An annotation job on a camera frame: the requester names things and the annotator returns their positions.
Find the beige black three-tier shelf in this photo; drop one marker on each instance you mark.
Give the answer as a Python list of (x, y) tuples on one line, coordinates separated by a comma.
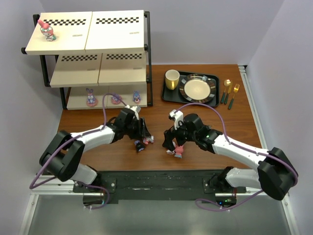
[(107, 51)]

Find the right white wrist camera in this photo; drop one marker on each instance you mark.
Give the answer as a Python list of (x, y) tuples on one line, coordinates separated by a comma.
[(176, 116)]

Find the pink bunny blue skirt toy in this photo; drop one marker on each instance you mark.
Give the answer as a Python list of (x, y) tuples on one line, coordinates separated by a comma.
[(179, 151)]

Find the striped rim dinner plate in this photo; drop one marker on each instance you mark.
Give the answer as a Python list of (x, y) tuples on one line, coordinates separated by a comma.
[(198, 88)]

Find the gold fork green handle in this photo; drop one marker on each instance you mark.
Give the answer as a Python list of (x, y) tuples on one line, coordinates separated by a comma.
[(235, 90)]

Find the pink bunny frilly dress toy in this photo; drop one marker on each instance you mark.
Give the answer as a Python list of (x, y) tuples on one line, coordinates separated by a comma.
[(147, 140)]

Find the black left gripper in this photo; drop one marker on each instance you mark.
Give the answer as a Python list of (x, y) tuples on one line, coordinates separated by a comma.
[(142, 127)]

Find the pink bunny green hat toy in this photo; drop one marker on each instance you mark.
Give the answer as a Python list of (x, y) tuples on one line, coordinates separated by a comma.
[(47, 31)]

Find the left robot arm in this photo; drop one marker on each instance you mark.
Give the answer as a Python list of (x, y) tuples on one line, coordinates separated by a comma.
[(63, 155)]

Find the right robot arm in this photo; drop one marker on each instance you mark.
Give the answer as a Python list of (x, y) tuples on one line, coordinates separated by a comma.
[(269, 170)]

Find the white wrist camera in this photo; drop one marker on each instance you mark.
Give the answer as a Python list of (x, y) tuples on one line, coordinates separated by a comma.
[(176, 116), (135, 108)]

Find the purple bunny holding cake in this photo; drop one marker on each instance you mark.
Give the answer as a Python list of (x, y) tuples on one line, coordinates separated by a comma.
[(136, 97)]

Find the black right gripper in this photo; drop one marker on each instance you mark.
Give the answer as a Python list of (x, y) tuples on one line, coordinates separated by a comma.
[(169, 136)]

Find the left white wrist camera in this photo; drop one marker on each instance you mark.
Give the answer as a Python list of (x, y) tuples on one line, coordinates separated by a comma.
[(135, 108)]

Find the black imp toy left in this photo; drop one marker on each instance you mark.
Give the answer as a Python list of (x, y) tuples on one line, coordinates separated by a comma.
[(139, 146)]

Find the gold knife green handle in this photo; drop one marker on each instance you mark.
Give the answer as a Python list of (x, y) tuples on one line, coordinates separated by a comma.
[(227, 93)]

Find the gold spoon green handle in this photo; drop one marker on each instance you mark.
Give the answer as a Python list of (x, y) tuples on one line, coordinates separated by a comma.
[(227, 82)]

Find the black plastic tray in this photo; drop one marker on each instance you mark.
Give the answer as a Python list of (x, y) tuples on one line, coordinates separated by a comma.
[(175, 96)]

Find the yellow ceramic mug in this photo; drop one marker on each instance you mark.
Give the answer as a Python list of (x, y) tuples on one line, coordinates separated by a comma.
[(172, 79)]

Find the purple bunny with pink bow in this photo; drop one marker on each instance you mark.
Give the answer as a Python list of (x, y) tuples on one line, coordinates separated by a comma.
[(92, 101)]

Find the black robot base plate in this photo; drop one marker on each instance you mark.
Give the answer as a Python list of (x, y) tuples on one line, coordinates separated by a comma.
[(170, 185)]

